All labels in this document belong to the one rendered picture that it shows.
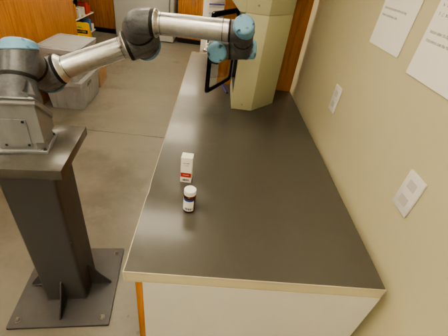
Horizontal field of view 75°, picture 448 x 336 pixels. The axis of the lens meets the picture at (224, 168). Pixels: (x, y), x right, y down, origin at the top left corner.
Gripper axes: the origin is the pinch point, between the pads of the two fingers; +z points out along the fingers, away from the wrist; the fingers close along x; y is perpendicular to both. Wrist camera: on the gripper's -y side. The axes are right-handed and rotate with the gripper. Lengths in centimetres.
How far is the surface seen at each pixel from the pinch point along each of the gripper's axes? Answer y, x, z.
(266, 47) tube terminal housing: -0.8, -24.2, -2.0
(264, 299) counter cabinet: -42, -20, -108
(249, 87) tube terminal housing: -20.7, -19.1, -3.8
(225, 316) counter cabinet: -52, -10, -108
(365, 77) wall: 4, -55, -46
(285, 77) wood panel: -25, -46, 33
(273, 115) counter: -33.9, -35.0, -5.6
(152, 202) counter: -34, 16, -82
